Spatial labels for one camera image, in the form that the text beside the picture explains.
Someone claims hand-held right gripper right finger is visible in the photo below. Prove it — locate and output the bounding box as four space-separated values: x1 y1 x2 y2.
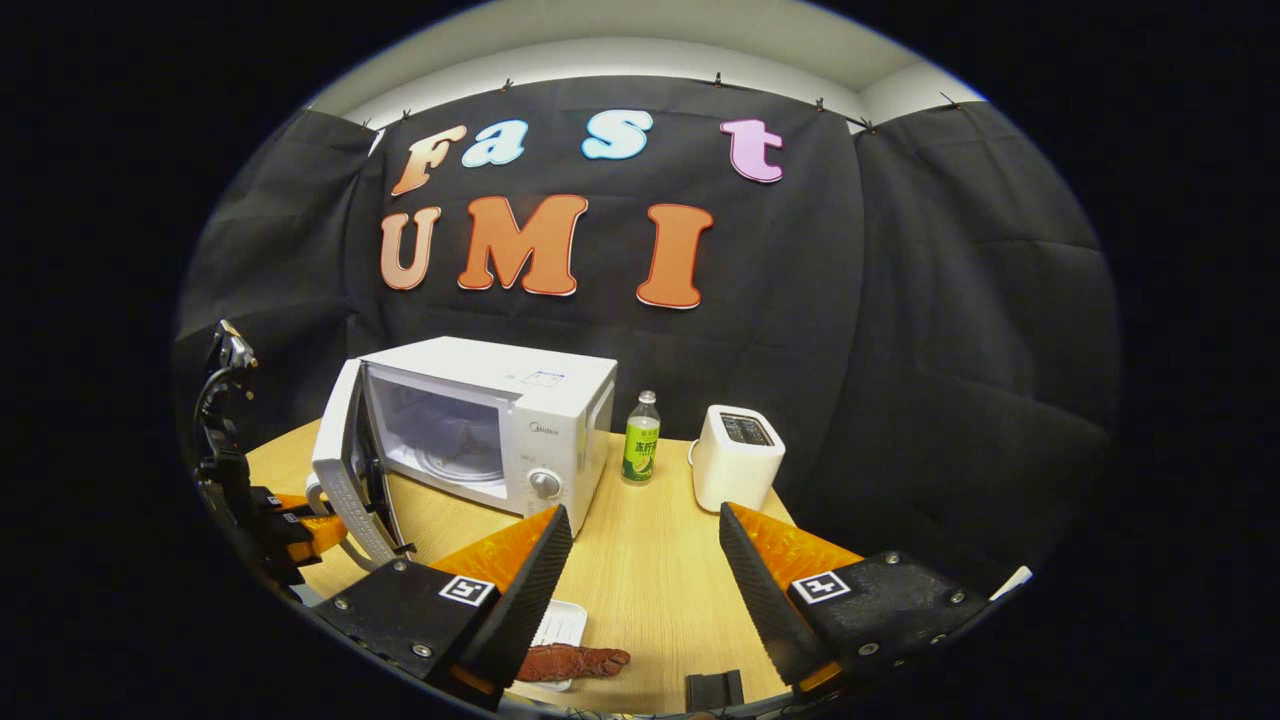
718 502 996 701

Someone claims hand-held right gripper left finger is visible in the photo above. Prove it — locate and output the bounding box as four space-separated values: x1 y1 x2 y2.
315 505 574 711

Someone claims brown grilled meat piece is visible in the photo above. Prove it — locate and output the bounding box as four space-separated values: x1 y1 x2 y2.
515 644 632 684

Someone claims white microwave oven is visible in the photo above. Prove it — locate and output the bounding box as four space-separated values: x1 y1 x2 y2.
310 336 619 571

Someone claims white plastic tray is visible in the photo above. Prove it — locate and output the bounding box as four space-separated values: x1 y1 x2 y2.
530 600 589 693

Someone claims black table clamp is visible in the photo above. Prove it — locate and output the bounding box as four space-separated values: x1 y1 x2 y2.
685 670 746 713

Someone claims white toaster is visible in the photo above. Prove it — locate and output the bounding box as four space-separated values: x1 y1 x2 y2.
688 405 787 514

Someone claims glass turntable plate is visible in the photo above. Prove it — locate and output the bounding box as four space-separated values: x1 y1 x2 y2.
415 440 506 486

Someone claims green label drink bottle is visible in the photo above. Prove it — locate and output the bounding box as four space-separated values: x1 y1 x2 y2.
622 390 662 486

